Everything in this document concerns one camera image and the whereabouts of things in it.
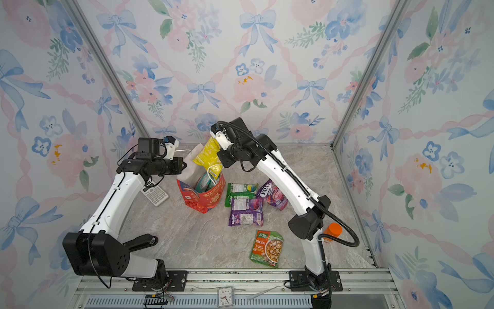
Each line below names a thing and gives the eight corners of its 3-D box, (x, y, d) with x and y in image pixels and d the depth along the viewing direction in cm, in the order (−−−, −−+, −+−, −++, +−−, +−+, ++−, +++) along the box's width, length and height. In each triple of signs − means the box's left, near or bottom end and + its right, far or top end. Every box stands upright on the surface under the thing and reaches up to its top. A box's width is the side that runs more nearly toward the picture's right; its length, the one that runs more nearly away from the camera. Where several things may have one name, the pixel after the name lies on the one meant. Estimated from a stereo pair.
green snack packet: (225, 206, 96) (224, 204, 93) (227, 186, 103) (226, 183, 101) (258, 207, 96) (258, 204, 94) (257, 186, 103) (258, 183, 101)
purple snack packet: (229, 225, 90) (228, 222, 87) (231, 202, 98) (230, 197, 95) (263, 226, 90) (264, 222, 87) (262, 202, 98) (263, 198, 95)
